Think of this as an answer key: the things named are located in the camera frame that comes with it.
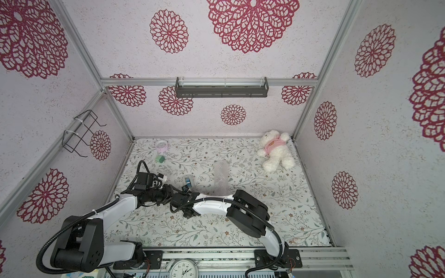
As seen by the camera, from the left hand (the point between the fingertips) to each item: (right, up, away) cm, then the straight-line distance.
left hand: (179, 194), depth 87 cm
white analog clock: (+6, -25, -18) cm, 32 cm away
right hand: (+6, -7, +2) cm, 9 cm away
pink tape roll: (-17, +23, +26) cm, 39 cm away
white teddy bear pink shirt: (+54, +23, +18) cm, 61 cm away
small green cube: (-17, +17, +20) cm, 31 cm away
